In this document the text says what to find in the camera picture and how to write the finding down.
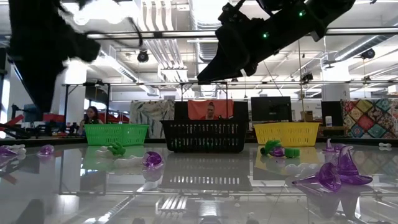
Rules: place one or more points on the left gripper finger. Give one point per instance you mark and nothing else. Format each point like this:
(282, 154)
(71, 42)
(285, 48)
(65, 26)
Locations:
(48, 81)
(32, 77)

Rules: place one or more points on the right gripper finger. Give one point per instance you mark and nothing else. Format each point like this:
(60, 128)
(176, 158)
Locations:
(220, 80)
(227, 59)

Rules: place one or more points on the green plastic toy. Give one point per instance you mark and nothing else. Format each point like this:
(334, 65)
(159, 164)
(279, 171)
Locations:
(270, 144)
(292, 152)
(117, 150)

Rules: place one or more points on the black background robot arm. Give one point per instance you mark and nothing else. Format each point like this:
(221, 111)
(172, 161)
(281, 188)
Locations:
(14, 132)

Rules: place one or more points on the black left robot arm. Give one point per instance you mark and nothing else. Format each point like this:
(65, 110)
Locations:
(34, 7)

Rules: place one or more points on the black panel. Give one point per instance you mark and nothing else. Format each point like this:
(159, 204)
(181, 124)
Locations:
(241, 110)
(181, 110)

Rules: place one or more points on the red equipment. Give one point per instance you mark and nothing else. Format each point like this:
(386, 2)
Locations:
(54, 117)

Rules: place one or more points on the orange cloth backdrop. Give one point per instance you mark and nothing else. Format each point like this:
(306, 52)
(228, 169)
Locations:
(194, 107)

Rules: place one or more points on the dark monitor on stand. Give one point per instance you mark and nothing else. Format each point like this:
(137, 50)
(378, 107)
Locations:
(28, 115)

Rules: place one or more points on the red bar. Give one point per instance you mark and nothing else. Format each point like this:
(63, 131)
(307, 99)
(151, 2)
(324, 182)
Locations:
(12, 121)

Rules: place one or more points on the white ceiling light fixture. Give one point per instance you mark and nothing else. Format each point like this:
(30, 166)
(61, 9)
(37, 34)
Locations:
(172, 75)

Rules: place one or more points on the person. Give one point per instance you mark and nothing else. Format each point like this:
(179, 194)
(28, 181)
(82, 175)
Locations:
(90, 113)

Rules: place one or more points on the wide black monitor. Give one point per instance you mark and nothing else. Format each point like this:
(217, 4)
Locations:
(270, 109)

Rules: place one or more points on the black plastic basket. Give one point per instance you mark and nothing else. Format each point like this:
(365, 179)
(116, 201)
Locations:
(205, 150)

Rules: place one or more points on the leaf print cloth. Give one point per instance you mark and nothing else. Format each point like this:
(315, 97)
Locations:
(152, 112)

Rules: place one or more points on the yellow plastic basket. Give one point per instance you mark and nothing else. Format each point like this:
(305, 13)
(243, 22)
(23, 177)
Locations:
(287, 135)

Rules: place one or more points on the green plastic basket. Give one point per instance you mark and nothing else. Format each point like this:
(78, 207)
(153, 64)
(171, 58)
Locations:
(116, 135)

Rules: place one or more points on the brown cardboard box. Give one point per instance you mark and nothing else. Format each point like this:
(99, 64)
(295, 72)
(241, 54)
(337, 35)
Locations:
(308, 116)

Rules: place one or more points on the narrow black monitor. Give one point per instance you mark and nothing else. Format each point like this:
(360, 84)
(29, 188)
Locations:
(332, 109)

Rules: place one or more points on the white bottle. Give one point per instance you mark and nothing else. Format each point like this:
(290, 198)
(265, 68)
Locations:
(328, 122)

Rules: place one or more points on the colourful patchwork quilt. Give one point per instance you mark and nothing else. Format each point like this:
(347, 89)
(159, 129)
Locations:
(370, 118)

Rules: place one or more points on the overhead frame bar with lights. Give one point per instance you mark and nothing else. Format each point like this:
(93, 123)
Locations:
(186, 33)

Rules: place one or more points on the black background rig frame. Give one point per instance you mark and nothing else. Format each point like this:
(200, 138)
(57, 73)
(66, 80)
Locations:
(99, 83)

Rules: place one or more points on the black ceiling camera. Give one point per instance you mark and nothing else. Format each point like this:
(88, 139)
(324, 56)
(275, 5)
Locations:
(307, 77)
(368, 53)
(143, 56)

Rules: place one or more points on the black metal table frame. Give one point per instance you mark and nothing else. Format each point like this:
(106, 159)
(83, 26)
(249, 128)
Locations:
(62, 141)

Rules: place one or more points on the silver slanted ventilation duct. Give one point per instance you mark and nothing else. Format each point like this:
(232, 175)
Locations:
(360, 46)

